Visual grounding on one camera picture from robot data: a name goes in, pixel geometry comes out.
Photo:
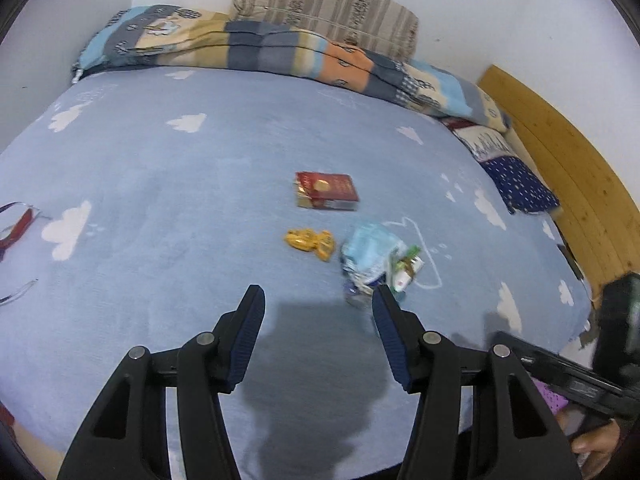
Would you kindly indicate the patchwork folded quilt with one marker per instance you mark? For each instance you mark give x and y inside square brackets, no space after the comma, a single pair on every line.
[280,47]

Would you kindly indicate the green and white carton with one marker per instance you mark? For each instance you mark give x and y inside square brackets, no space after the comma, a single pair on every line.
[405,272]

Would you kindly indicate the navy star and white pillow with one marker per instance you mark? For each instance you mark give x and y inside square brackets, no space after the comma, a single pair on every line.
[520,182]

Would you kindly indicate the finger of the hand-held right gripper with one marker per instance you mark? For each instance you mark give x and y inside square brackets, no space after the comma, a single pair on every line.
[522,357]

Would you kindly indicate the yellow crumpled wrapper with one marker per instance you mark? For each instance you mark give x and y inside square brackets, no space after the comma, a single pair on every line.
[310,244]

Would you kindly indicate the clear plastic strip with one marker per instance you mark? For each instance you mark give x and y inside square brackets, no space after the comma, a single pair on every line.
[22,291]

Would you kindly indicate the red cigarette pack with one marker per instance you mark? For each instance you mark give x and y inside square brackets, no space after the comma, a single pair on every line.
[327,190]

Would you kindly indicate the beige striped pillow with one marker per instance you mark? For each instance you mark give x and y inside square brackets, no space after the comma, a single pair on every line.
[325,5]

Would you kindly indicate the wooden headboard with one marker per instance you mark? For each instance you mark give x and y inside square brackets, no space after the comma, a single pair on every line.
[575,160]

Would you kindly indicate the person's right hand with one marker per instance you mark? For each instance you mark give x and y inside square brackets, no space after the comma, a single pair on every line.
[595,445]

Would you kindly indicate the blue cloud print bed sheet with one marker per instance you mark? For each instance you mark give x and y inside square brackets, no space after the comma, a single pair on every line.
[150,185]

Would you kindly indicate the dark blurred object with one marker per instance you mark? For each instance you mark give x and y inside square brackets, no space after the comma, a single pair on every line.
[617,325]

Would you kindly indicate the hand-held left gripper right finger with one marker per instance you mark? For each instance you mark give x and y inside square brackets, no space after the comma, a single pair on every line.
[390,340]

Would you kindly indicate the red ribbon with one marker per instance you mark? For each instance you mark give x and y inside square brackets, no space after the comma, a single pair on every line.
[20,227]

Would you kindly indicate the black phone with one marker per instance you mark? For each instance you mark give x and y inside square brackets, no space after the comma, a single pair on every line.
[572,262]

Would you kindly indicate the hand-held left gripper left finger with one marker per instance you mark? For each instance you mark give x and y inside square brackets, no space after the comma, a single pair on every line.
[247,325]

